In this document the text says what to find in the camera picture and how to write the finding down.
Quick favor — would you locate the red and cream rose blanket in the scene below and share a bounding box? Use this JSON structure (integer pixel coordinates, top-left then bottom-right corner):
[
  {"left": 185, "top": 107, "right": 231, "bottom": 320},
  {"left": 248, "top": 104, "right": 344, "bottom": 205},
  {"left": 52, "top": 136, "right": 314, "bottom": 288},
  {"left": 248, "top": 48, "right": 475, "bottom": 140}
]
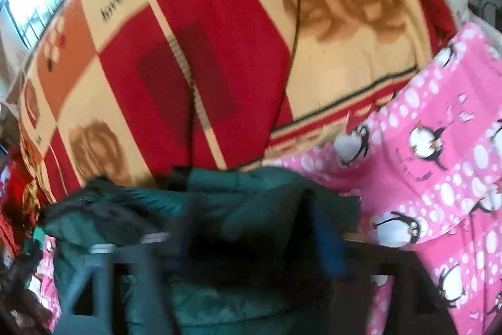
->
[{"left": 16, "top": 0, "right": 468, "bottom": 188}]

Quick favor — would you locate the pink penguin print blanket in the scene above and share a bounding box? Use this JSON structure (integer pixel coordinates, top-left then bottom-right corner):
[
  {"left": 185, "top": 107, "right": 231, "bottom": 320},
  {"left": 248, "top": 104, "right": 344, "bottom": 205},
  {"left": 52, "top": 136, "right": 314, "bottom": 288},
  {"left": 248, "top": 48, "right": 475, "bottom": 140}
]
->
[{"left": 275, "top": 23, "right": 502, "bottom": 335}]

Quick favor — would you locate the green puffer jacket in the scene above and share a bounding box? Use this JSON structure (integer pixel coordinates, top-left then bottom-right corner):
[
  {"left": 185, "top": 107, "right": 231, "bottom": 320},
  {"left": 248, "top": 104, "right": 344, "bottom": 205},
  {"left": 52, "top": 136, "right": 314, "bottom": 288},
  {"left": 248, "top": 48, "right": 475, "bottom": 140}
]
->
[{"left": 38, "top": 165, "right": 362, "bottom": 335}]

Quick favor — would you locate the pile of mixed clothes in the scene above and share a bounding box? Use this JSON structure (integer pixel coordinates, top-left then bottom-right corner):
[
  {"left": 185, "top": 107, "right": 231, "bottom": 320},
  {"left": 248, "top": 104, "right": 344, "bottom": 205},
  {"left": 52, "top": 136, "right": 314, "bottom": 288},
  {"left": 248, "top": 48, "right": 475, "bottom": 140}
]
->
[{"left": 0, "top": 103, "right": 57, "bottom": 335}]

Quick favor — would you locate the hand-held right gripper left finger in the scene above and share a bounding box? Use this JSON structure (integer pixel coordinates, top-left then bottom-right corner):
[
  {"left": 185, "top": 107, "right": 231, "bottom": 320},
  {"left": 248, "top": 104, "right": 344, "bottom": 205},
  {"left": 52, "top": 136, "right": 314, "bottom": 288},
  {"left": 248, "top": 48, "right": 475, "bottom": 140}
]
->
[{"left": 55, "top": 231, "right": 187, "bottom": 335}]

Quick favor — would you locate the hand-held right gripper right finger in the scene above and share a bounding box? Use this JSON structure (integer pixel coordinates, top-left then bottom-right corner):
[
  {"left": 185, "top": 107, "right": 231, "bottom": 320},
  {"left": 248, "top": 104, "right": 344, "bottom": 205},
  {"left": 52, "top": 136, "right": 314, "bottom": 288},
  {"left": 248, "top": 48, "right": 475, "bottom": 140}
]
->
[{"left": 312, "top": 206, "right": 460, "bottom": 335}]

